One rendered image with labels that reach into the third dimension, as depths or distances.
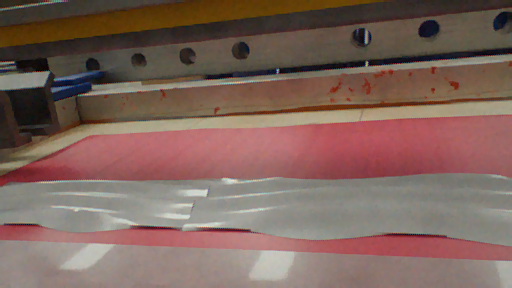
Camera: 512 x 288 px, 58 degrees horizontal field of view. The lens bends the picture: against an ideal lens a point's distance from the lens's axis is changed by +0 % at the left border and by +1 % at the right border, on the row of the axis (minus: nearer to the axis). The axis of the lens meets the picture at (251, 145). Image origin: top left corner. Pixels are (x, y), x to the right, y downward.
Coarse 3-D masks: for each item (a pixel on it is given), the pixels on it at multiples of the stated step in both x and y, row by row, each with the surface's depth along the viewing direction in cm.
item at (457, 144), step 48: (288, 144) 35; (336, 144) 34; (384, 144) 33; (432, 144) 31; (480, 144) 30; (192, 240) 22; (240, 240) 21; (288, 240) 21; (336, 240) 20; (384, 240) 20; (432, 240) 19
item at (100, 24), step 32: (224, 0) 28; (256, 0) 27; (288, 0) 26; (320, 0) 26; (352, 0) 25; (384, 0) 25; (0, 32) 33; (32, 32) 32; (64, 32) 32; (96, 32) 31
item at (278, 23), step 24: (408, 0) 25; (432, 0) 24; (456, 0) 24; (480, 0) 24; (504, 0) 23; (216, 24) 28; (240, 24) 28; (264, 24) 27; (288, 24) 27; (312, 24) 27; (336, 24) 26; (360, 24) 26; (0, 48) 33; (24, 48) 33; (48, 48) 32; (72, 48) 32; (96, 48) 31; (120, 48) 31
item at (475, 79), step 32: (416, 64) 43; (448, 64) 41; (480, 64) 40; (96, 96) 52; (128, 96) 51; (160, 96) 50; (192, 96) 49; (224, 96) 48; (256, 96) 47; (288, 96) 46; (320, 96) 45; (352, 96) 44; (384, 96) 43; (416, 96) 42; (448, 96) 41; (480, 96) 41; (64, 128) 51
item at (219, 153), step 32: (224, 128) 43; (256, 128) 42; (64, 160) 39; (96, 160) 38; (128, 160) 37; (160, 160) 36; (192, 160) 35; (224, 160) 34; (0, 256) 23; (32, 256) 22; (64, 256) 22; (96, 256) 22; (128, 256) 21
